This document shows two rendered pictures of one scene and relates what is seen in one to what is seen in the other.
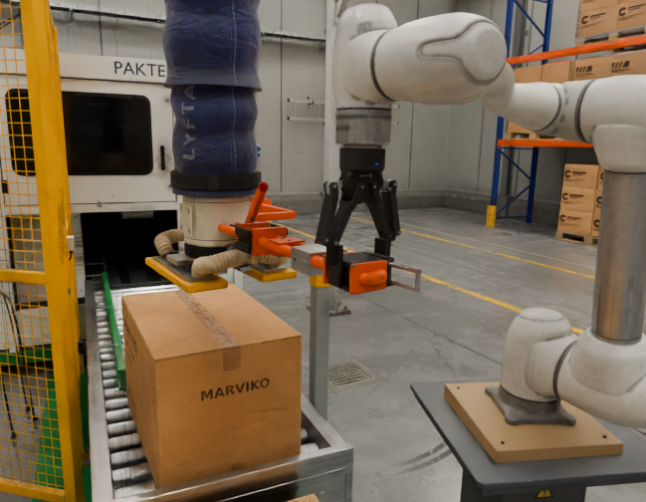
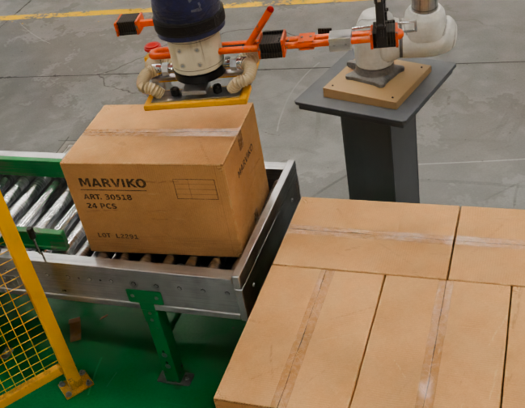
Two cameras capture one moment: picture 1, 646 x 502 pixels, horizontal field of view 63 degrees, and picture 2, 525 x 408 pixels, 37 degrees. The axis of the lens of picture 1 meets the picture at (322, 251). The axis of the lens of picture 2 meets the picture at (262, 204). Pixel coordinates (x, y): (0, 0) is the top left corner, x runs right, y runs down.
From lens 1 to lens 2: 201 cm
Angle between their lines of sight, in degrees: 44
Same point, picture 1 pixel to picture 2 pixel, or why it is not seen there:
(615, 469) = (438, 79)
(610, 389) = (434, 38)
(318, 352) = not seen: hidden behind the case
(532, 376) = (386, 53)
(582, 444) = (419, 76)
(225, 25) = not seen: outside the picture
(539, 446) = (407, 88)
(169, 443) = (237, 216)
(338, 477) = (294, 184)
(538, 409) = (389, 70)
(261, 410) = (254, 167)
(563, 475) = (425, 95)
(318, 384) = not seen: hidden behind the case
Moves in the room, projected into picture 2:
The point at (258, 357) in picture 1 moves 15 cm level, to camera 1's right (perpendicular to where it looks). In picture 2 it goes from (246, 131) to (273, 112)
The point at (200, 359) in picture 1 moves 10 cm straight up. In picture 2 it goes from (233, 150) to (227, 125)
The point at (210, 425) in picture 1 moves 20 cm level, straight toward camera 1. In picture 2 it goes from (244, 193) to (294, 202)
